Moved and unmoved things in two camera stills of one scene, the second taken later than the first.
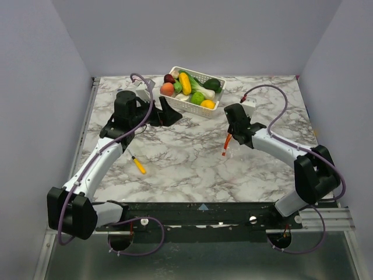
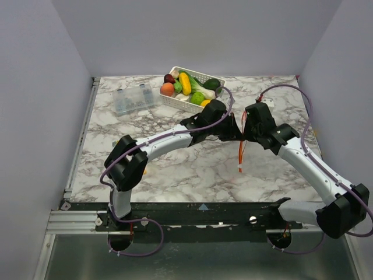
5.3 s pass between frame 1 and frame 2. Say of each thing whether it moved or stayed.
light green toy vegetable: stayed
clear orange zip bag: moved
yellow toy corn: stayed
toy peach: stayed
